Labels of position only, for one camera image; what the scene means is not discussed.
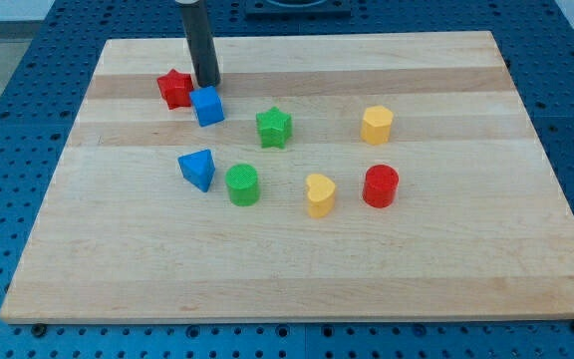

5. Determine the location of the blue cube block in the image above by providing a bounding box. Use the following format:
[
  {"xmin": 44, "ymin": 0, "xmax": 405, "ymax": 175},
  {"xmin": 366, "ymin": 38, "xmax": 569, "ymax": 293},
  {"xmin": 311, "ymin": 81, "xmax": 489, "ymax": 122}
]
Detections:
[{"xmin": 189, "ymin": 86, "xmax": 225, "ymax": 127}]

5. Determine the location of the yellow heart block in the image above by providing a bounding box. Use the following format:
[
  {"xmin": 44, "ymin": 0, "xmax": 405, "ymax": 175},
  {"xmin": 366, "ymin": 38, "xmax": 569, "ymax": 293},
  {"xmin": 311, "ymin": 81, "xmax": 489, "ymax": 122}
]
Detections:
[{"xmin": 305, "ymin": 174, "xmax": 337, "ymax": 218}]

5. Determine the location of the green cylinder block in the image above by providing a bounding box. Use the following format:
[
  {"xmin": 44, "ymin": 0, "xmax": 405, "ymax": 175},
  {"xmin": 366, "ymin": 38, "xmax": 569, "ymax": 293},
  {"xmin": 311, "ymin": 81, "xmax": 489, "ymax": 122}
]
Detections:
[{"xmin": 225, "ymin": 164, "xmax": 260, "ymax": 206}]

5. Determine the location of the green star block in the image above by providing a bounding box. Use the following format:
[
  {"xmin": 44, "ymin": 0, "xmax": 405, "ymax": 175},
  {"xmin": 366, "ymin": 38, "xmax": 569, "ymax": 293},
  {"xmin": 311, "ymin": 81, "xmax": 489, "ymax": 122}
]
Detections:
[{"xmin": 256, "ymin": 107, "xmax": 292, "ymax": 149}]

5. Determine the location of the blue triangle block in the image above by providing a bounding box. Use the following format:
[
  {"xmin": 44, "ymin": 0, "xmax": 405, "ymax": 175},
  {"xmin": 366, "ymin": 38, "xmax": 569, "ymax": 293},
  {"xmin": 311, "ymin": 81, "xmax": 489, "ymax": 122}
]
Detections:
[{"xmin": 177, "ymin": 150, "xmax": 215, "ymax": 192}]

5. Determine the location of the red cylinder block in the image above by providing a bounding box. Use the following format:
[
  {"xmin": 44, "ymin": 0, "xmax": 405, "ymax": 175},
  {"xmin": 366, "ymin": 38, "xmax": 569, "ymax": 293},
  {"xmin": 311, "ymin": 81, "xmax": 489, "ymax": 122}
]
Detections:
[{"xmin": 362, "ymin": 165, "xmax": 400, "ymax": 208}]

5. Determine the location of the wooden board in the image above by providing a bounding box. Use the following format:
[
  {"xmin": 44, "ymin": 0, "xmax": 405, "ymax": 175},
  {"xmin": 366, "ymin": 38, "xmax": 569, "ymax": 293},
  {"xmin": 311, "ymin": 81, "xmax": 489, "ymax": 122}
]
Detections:
[{"xmin": 0, "ymin": 31, "xmax": 574, "ymax": 324}]

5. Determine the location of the yellow hexagon block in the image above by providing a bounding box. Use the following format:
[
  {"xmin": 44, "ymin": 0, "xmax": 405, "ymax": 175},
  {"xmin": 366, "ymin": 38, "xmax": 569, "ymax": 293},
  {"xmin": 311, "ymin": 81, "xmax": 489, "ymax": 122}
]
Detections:
[{"xmin": 360, "ymin": 105, "xmax": 394, "ymax": 146}]

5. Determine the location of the red star block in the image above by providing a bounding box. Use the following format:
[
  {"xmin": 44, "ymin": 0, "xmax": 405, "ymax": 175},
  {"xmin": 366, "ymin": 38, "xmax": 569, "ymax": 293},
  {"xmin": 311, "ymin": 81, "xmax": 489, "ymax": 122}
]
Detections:
[{"xmin": 156, "ymin": 69, "xmax": 194, "ymax": 110}]

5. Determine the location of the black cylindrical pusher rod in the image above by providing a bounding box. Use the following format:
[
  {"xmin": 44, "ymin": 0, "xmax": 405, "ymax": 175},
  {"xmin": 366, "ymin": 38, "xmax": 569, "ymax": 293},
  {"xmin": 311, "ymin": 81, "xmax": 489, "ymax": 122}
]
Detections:
[{"xmin": 176, "ymin": 0, "xmax": 221, "ymax": 88}]

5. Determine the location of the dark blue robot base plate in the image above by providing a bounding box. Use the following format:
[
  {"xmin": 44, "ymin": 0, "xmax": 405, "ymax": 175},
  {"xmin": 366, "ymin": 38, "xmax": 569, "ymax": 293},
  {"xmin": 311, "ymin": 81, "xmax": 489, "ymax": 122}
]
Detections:
[{"xmin": 243, "ymin": 0, "xmax": 351, "ymax": 19}]

